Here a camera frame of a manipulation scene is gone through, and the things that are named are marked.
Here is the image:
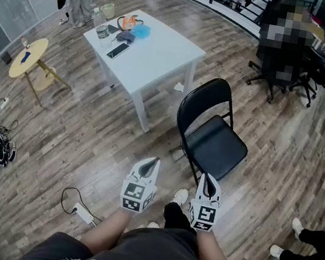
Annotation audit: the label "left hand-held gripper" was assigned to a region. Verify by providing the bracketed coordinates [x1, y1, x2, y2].
[118, 152, 163, 217]

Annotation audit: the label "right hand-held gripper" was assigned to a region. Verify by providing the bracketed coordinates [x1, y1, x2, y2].
[185, 171, 226, 234]

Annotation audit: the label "black folding chair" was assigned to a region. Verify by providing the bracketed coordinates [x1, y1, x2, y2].
[165, 72, 260, 194]

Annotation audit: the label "person's left forearm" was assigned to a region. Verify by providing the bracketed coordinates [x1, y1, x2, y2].
[78, 202, 132, 260]

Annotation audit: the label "person's right forearm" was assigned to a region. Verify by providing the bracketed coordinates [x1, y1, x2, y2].
[191, 228, 237, 260]

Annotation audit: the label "black office chair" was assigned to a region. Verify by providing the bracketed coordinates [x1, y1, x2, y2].
[242, 0, 325, 112]

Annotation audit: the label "person's black trousers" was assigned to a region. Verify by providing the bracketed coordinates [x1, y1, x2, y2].
[160, 201, 202, 235]

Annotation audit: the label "white square table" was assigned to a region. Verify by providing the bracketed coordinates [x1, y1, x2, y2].
[68, 1, 212, 142]

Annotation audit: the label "black smartphone silver edge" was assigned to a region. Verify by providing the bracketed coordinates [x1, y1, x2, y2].
[105, 40, 131, 62]

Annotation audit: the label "grey cloth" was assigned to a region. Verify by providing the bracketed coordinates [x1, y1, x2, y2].
[114, 30, 137, 46]

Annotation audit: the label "clear green-label water bottle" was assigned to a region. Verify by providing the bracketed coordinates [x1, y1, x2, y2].
[86, 6, 117, 50]

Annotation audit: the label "orange and white bag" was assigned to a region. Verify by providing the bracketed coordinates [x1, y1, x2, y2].
[115, 12, 146, 35]

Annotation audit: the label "round wooden side table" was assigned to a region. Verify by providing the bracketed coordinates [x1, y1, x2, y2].
[3, 32, 80, 112]

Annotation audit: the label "pale waste bin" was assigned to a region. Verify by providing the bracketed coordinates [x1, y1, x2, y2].
[98, 1, 118, 21]

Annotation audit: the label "small blue object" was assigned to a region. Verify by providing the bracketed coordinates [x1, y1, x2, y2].
[18, 50, 32, 66]

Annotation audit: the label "small clear bottle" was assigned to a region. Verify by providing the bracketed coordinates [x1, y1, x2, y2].
[18, 36, 32, 49]

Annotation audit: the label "small black box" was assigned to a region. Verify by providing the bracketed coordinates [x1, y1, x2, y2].
[0, 51, 15, 65]

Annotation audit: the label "black power cable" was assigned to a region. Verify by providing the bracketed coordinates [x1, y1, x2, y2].
[58, 185, 109, 223]

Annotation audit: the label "black bag with cables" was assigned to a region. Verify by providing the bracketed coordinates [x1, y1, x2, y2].
[0, 124, 21, 170]

